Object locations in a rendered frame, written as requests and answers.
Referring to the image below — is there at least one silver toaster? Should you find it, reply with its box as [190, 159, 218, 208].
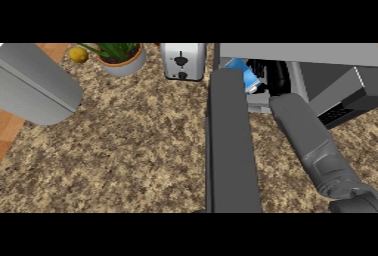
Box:
[159, 43, 208, 82]

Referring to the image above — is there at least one green plant in grey pot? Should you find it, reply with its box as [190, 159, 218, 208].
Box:
[79, 43, 149, 78]

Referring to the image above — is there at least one grey microwave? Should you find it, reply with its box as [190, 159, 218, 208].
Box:
[212, 43, 378, 131]

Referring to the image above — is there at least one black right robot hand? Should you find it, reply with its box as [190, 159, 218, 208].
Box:
[245, 59, 293, 98]

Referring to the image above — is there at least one yellow lemon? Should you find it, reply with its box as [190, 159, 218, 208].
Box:
[66, 46, 90, 64]

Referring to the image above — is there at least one blue milk carton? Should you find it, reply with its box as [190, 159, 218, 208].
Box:
[224, 57, 261, 95]

